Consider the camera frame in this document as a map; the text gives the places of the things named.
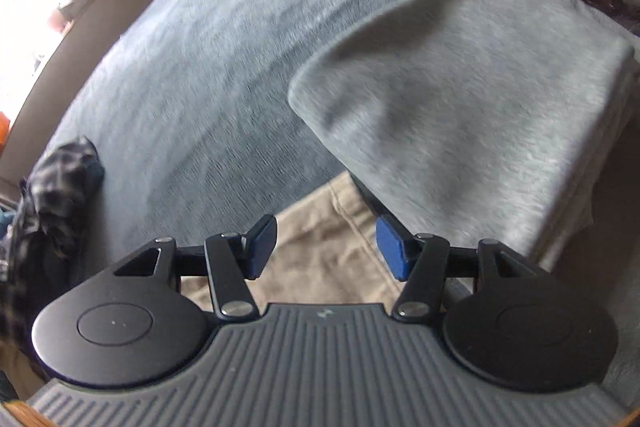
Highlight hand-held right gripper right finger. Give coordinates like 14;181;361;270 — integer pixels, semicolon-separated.
376;214;538;323

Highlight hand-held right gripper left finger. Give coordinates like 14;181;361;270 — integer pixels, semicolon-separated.
114;214;278;320

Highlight beige pants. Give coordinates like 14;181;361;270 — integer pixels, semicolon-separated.
180;171;406;313

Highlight grey folded towel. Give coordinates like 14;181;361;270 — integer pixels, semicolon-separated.
287;0;637;270

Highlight grey bed cover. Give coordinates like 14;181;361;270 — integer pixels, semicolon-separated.
30;0;640;408

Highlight plaid shirt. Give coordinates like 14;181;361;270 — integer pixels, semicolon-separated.
0;136;106;343

